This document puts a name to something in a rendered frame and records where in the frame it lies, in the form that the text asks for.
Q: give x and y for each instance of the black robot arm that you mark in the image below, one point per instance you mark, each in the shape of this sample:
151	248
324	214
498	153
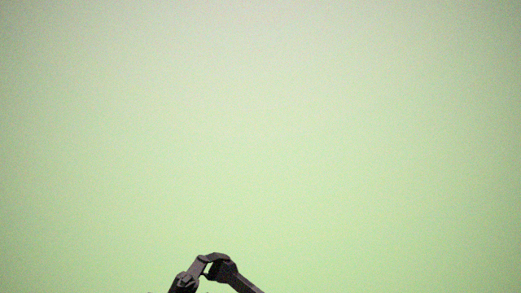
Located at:
223	270

